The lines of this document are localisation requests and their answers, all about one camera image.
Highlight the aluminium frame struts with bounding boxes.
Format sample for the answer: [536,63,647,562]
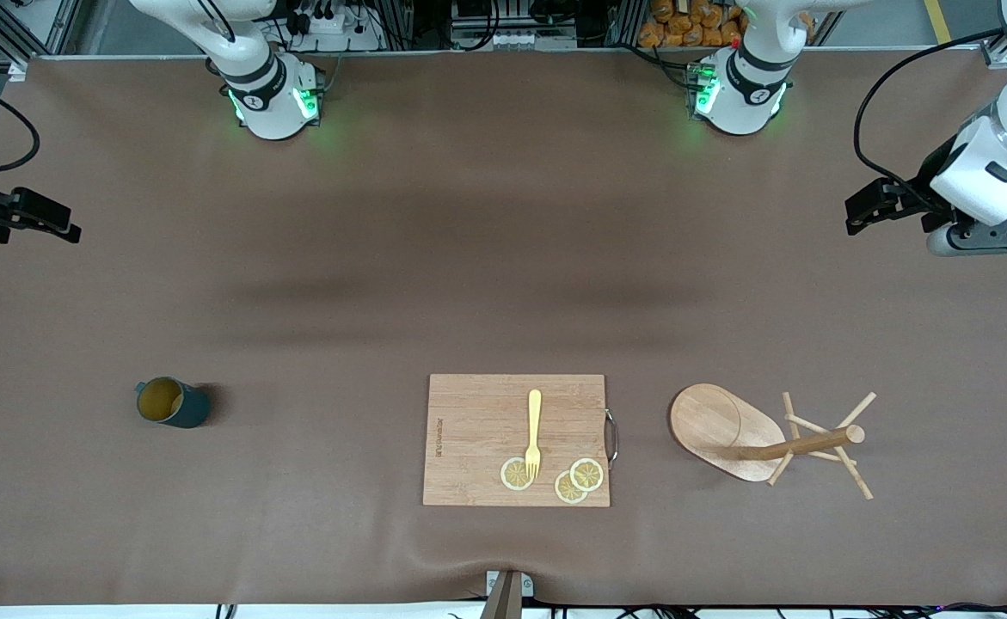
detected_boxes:
[0,0,83,58]

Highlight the white power strip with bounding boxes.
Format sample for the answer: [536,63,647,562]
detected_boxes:
[292,9,362,35]

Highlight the dark green cup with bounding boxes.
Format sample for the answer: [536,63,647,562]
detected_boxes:
[134,377,212,429]

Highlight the yellow plastic fork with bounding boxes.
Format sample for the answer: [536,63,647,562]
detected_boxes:
[524,389,543,481]

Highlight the brown table mat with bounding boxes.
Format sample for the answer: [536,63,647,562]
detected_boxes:
[0,47,1007,608]

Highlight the wooden cutting board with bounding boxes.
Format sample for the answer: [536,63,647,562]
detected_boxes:
[422,373,620,508]

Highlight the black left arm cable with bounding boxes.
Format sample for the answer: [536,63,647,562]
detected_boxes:
[853,30,1007,216]

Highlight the wooden cup rack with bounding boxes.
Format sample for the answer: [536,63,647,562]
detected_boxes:
[669,383,878,501]

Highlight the metal table clamp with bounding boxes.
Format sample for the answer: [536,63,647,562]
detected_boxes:
[479,569,535,619]

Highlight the lemon slice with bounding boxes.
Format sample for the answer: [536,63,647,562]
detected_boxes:
[569,457,605,493]
[500,457,537,492]
[554,470,590,506]

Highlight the orange bread bag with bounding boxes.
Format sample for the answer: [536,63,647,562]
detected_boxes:
[638,0,814,50]

